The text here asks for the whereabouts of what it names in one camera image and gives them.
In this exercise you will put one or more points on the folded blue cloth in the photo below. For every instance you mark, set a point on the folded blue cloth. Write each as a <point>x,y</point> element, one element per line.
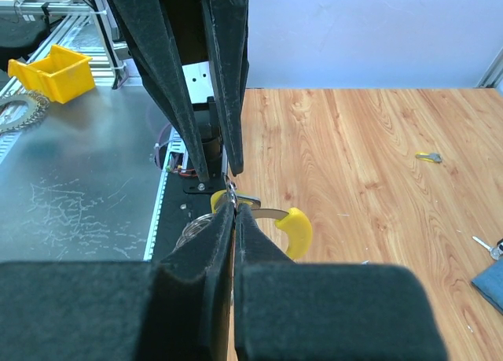
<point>489,285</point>

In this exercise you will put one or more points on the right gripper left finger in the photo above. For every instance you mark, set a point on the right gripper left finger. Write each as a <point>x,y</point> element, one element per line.
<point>174,310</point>

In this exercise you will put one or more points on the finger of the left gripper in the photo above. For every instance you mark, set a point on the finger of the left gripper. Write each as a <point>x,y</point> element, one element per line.
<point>150,38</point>
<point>226,26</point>

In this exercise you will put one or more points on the yellow plastic bin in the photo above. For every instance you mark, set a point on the yellow plastic bin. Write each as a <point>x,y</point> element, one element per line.
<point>61,76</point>

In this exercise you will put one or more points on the black key fob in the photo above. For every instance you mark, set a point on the black key fob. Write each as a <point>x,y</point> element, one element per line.
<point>495,251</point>

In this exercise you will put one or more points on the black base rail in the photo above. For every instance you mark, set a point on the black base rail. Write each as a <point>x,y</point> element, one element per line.
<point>182,200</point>

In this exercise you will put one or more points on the yellow tagged key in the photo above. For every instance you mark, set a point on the yellow tagged key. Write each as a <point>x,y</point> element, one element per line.
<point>220,197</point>

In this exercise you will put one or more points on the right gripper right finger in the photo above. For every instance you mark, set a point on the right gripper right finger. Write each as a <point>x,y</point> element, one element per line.
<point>285,310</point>

